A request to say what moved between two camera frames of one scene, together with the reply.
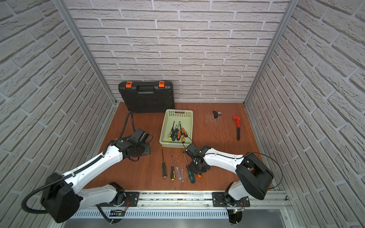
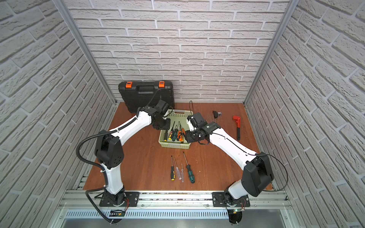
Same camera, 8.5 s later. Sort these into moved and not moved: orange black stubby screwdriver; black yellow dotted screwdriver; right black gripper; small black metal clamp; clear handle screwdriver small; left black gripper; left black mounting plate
Moved: right black gripper; black yellow dotted screwdriver; left black gripper
Not moved: orange black stubby screwdriver; clear handle screwdriver small; left black mounting plate; small black metal clamp
